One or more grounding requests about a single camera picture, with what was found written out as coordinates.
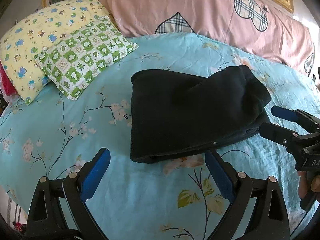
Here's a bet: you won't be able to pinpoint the black fleece pants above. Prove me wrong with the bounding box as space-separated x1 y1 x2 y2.
130 65 271 164

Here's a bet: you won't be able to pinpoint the person's right hand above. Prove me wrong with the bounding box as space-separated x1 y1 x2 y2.
297 171 320 202

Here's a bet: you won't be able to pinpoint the light blue floral bedsheet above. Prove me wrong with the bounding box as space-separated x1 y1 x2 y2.
1 33 319 239

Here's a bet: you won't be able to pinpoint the pink heart-patterned quilt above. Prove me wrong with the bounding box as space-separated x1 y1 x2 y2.
98 0 315 74

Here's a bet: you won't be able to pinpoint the red fabric at bedside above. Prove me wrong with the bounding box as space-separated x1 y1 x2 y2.
0 64 16 96

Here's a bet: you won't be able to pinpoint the green checkered pillow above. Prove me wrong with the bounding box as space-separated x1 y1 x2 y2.
34 16 138 100

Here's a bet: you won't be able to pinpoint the yellow cartoon pillow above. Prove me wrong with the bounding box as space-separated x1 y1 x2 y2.
1 0 109 105

